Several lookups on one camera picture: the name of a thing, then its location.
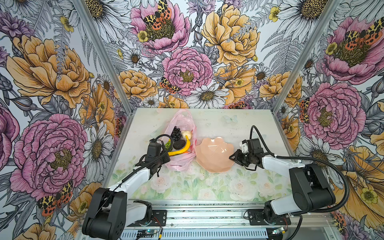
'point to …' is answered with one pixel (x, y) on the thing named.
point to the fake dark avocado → (178, 144)
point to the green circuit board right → (276, 231)
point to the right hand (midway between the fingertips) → (231, 161)
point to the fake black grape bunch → (176, 134)
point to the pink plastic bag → (182, 131)
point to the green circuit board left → (146, 233)
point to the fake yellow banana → (183, 150)
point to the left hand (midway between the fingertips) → (166, 158)
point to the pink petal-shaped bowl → (214, 155)
